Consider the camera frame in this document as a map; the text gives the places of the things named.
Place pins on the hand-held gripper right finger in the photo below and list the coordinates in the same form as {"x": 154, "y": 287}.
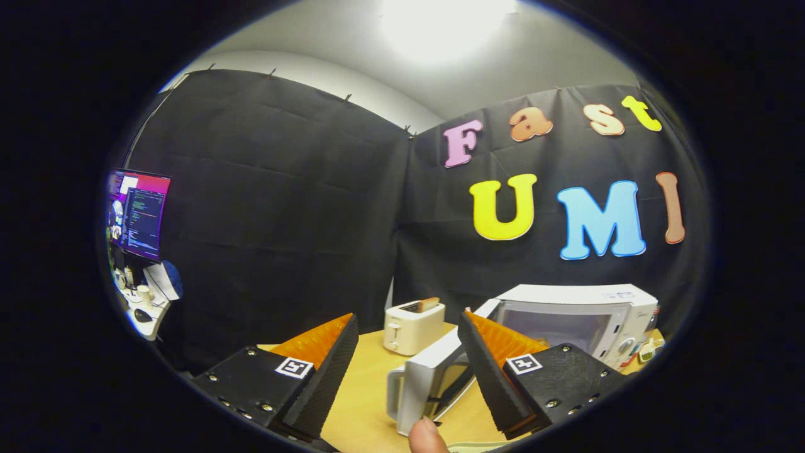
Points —
{"x": 490, "y": 384}

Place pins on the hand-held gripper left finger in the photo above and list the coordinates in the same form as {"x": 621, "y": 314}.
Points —
{"x": 327, "y": 384}

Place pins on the white microwave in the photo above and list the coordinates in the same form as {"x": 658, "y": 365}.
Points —
{"x": 566, "y": 296}

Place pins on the cream plastic tray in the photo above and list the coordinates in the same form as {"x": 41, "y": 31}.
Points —
{"x": 478, "y": 447}

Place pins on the white toaster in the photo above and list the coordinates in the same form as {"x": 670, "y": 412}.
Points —
{"x": 409, "y": 330}

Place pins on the toast slice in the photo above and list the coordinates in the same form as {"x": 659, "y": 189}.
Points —
{"x": 429, "y": 304}

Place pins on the white divided bean dish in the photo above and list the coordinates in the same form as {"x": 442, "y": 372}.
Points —
{"x": 651, "y": 350}

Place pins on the white desk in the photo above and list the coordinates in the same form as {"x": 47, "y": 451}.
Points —
{"x": 149, "y": 328}

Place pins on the black computer mouse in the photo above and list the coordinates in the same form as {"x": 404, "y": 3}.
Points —
{"x": 143, "y": 315}

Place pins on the white mug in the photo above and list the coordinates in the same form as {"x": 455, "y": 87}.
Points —
{"x": 144, "y": 294}

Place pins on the computer monitor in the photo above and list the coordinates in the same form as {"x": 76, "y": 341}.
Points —
{"x": 144, "y": 217}

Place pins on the ceiling light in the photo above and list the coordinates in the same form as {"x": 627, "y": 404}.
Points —
{"x": 440, "y": 25}

